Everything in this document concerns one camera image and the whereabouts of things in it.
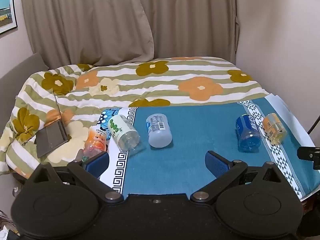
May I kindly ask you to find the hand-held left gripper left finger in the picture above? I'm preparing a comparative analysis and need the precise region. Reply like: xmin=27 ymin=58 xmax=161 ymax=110
xmin=31 ymin=152 xmax=124 ymax=203

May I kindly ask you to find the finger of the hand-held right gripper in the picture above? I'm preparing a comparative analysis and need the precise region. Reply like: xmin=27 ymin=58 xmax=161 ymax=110
xmin=296 ymin=146 xmax=320 ymax=170

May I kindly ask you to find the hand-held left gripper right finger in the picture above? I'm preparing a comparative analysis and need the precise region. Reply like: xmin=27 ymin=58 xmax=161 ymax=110
xmin=189 ymin=151 xmax=285 ymax=202

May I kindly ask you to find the orange label plastic bottle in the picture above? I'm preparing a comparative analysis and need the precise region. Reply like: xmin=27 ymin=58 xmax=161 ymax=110
xmin=82 ymin=126 xmax=110 ymax=162

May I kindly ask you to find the yellow orange small bottle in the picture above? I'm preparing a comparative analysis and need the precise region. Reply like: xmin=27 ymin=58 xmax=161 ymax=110
xmin=262 ymin=113 xmax=288 ymax=145

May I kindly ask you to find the green label clear bottle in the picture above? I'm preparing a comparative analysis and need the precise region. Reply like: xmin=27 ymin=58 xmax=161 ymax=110
xmin=108 ymin=114 xmax=141 ymax=155

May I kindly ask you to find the blue patterned tablecloth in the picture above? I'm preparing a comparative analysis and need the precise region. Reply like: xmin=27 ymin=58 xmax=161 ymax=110
xmin=96 ymin=97 xmax=317 ymax=202

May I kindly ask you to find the blue plastic bottle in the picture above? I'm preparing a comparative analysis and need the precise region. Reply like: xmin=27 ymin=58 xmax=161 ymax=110
xmin=235 ymin=114 xmax=262 ymax=153

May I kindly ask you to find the grey laptop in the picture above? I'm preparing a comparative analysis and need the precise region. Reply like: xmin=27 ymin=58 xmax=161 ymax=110
xmin=36 ymin=90 xmax=70 ymax=158

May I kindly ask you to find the white frosted plastic bottle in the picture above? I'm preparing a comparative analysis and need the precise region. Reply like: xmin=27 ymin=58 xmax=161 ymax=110
xmin=146 ymin=113 xmax=173 ymax=148

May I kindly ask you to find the floral striped blanket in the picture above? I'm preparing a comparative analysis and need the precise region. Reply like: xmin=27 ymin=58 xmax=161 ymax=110
xmin=0 ymin=56 xmax=272 ymax=178

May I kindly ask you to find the grey sofa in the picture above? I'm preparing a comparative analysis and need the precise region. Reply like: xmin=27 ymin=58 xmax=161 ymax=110
xmin=0 ymin=52 xmax=49 ymax=135

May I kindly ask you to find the beige curtain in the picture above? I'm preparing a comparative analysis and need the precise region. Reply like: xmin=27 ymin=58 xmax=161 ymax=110
xmin=20 ymin=0 xmax=240 ymax=68

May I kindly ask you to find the black cable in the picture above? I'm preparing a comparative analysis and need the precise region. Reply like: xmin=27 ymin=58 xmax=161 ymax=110
xmin=307 ymin=114 xmax=320 ymax=134

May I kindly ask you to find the framed wall picture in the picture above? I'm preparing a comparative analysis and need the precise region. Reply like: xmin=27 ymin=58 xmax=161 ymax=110
xmin=0 ymin=0 xmax=18 ymax=35

